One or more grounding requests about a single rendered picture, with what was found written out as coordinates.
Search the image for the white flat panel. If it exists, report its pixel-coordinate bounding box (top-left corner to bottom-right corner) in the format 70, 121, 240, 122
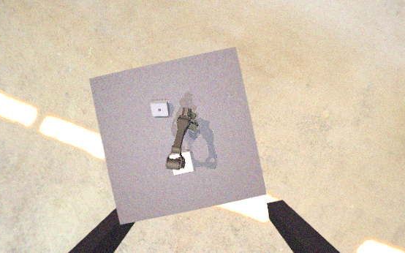
150, 100, 170, 116

